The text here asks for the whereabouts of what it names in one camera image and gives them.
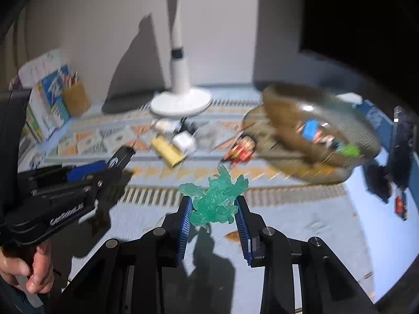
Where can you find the patterned table mat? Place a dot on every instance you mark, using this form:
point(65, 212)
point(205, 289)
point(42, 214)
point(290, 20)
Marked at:
point(288, 222)

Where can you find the row of books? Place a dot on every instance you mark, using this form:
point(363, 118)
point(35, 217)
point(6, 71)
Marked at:
point(42, 98)

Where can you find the black dragon figurine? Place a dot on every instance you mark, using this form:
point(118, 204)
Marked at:
point(189, 126)

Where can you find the blue rectangular box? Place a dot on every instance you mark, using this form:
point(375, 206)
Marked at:
point(309, 130)

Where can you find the teal translucent figurine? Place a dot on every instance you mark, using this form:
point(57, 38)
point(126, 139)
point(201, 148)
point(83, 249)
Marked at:
point(212, 199)

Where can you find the green translucent figurine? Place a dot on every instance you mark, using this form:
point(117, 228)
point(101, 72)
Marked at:
point(348, 150)

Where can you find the gold ribbed glass bowl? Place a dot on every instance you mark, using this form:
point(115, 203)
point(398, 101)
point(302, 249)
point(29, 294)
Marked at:
point(294, 157)

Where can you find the small red black item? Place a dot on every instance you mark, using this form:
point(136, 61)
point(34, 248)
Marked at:
point(401, 206)

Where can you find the black rectangular box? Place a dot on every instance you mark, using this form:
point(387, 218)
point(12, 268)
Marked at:
point(122, 157)

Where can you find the person's left hand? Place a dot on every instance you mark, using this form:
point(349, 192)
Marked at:
point(36, 268)

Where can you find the bunch of pens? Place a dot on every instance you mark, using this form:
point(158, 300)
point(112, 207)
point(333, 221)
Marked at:
point(71, 78)

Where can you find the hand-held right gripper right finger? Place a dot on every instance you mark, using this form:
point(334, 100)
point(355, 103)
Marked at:
point(244, 232)

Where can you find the wooden pen holder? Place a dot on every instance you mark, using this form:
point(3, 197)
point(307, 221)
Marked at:
point(77, 101)

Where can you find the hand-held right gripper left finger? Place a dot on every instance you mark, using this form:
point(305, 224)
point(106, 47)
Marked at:
point(185, 229)

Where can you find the red-clad cartoon figure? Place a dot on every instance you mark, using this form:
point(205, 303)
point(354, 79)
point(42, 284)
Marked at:
point(240, 150)

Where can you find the black monitor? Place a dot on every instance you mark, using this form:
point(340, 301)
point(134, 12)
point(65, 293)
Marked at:
point(360, 13)

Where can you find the white desk lamp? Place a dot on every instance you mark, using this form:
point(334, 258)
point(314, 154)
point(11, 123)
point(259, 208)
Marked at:
point(178, 72)

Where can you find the black oblong device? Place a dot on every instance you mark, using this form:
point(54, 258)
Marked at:
point(397, 150)

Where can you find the yellow rectangular box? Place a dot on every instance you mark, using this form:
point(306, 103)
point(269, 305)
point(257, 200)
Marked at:
point(167, 152)

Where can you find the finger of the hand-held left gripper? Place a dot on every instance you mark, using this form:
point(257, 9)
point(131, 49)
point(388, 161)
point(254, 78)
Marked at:
point(85, 170)
point(111, 183)

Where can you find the white charger cube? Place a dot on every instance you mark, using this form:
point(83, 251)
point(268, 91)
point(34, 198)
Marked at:
point(184, 142)

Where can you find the clear round case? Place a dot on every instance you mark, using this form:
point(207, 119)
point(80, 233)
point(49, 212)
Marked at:
point(163, 127)

